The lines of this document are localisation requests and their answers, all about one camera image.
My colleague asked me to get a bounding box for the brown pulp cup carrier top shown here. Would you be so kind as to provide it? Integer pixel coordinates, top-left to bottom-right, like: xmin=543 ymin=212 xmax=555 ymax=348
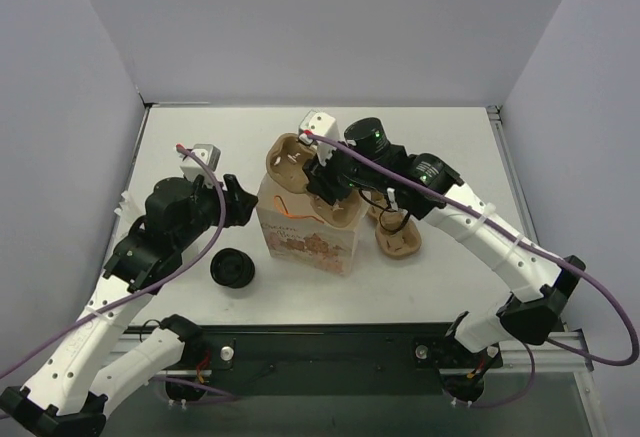
xmin=266 ymin=133 xmax=365 ymax=228

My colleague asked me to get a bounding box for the paper bag with orange handles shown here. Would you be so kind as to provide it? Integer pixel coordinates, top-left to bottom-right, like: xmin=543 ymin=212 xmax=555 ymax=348
xmin=256 ymin=176 xmax=366 ymax=275

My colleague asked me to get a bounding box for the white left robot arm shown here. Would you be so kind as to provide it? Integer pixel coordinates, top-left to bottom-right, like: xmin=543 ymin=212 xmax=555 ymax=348
xmin=1 ymin=174 xmax=258 ymax=436

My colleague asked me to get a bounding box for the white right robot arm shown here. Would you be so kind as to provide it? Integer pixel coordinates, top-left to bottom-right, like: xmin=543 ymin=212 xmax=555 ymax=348
xmin=298 ymin=112 xmax=579 ymax=365

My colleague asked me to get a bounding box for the stack of black cup lids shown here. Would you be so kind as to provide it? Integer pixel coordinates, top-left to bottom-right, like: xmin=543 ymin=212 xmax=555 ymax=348
xmin=210 ymin=248 xmax=255 ymax=289

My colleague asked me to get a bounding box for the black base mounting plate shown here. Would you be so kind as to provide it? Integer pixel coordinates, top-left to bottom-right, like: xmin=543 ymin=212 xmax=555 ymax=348
xmin=169 ymin=323 xmax=502 ymax=397

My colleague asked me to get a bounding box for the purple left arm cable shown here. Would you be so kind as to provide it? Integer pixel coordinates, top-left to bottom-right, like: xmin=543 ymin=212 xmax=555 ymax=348
xmin=0 ymin=149 xmax=241 ymax=404

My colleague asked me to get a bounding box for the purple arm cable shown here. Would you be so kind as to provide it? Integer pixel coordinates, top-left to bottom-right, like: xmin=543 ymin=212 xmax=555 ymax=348
xmin=0 ymin=149 xmax=241 ymax=404
xmin=304 ymin=131 xmax=640 ymax=408

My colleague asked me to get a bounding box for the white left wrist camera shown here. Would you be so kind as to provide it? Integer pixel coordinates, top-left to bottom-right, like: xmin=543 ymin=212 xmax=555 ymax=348
xmin=179 ymin=144 xmax=221 ymax=188

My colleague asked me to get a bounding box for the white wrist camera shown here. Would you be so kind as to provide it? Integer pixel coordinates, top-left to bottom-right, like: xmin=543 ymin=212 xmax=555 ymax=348
xmin=179 ymin=144 xmax=221 ymax=188
xmin=298 ymin=110 xmax=340 ymax=166

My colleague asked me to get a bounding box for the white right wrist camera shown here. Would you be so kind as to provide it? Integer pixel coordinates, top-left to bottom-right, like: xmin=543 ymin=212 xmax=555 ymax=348
xmin=298 ymin=110 xmax=340 ymax=166

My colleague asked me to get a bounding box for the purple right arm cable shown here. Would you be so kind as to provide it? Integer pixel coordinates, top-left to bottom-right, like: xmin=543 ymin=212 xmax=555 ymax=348
xmin=304 ymin=131 xmax=640 ymax=408

